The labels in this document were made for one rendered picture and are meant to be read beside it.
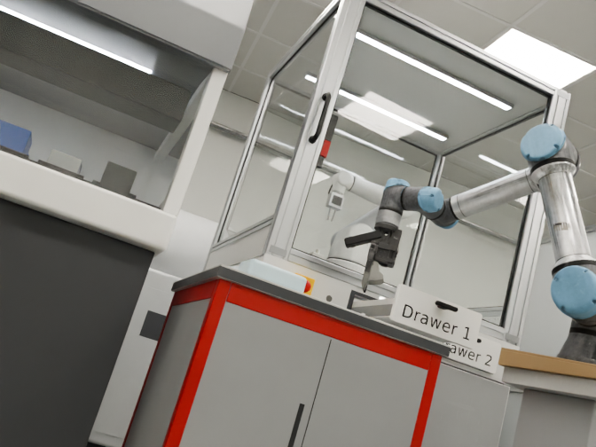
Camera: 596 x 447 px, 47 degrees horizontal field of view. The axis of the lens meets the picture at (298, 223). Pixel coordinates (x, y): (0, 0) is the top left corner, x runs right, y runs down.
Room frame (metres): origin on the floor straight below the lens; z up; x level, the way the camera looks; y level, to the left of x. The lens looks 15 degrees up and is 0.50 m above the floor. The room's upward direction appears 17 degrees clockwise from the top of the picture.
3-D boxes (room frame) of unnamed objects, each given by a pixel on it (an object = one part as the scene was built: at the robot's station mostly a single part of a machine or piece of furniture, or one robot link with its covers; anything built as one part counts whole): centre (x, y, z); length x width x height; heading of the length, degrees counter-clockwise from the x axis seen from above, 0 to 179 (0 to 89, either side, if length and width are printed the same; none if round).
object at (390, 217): (2.05, -0.27, 1.13); 0.08 x 0.08 x 0.05
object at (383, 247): (2.04, -0.27, 1.05); 0.09 x 0.08 x 0.12; 78
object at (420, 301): (2.00, -0.47, 0.87); 0.29 x 0.02 x 0.11; 107
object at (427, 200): (1.99, -0.35, 1.20); 0.11 x 0.11 x 0.08; 47
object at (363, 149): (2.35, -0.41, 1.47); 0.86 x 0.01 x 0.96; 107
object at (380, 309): (2.20, -0.41, 0.86); 0.40 x 0.26 x 0.06; 17
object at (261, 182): (2.64, 0.19, 1.52); 0.87 x 0.01 x 0.86; 17
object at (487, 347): (2.40, -0.68, 0.87); 0.29 x 0.02 x 0.11; 107
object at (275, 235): (2.78, -0.28, 1.47); 1.02 x 0.95 x 1.04; 107
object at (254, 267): (1.65, 0.02, 0.78); 0.15 x 0.10 x 0.04; 109
